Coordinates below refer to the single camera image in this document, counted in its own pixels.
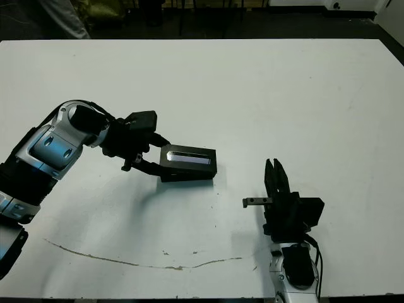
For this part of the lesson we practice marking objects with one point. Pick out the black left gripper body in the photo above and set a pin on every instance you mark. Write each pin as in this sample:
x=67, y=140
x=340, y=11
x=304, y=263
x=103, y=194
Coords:
x=126, y=145

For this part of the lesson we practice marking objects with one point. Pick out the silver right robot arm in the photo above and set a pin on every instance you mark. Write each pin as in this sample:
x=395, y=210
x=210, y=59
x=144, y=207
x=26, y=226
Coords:
x=277, y=277

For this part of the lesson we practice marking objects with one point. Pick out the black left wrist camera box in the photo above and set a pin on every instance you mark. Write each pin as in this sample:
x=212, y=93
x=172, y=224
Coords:
x=143, y=121

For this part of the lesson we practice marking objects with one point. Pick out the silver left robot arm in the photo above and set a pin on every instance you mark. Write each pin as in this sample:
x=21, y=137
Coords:
x=47, y=148

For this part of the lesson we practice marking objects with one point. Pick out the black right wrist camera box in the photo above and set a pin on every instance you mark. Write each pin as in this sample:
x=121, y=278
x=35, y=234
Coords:
x=312, y=213

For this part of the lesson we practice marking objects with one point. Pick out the white cabinet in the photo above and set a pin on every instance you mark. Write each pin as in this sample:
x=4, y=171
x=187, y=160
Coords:
x=391, y=31

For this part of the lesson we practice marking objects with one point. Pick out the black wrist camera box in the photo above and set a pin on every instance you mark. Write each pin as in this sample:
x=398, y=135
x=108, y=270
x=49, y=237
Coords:
x=143, y=121
x=312, y=213

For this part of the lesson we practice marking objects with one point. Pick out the small black wall fixture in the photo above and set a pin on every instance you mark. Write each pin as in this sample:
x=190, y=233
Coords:
x=336, y=4

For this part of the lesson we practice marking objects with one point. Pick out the yellow green bag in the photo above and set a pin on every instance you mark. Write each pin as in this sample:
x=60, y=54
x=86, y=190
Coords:
x=104, y=12

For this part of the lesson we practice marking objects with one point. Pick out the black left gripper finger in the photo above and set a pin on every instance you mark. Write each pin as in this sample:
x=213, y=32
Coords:
x=160, y=142
x=148, y=166

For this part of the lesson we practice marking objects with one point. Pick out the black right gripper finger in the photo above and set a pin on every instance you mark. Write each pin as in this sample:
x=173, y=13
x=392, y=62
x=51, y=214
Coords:
x=270, y=183
x=281, y=184

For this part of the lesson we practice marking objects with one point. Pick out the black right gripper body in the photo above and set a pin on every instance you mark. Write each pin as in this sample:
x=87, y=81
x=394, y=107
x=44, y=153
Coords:
x=284, y=221

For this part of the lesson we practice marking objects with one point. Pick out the person in grey trousers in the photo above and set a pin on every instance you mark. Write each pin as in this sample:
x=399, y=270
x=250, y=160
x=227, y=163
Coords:
x=69, y=22

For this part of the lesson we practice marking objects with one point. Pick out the black box lid with strip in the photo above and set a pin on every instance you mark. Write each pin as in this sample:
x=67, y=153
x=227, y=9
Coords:
x=189, y=168

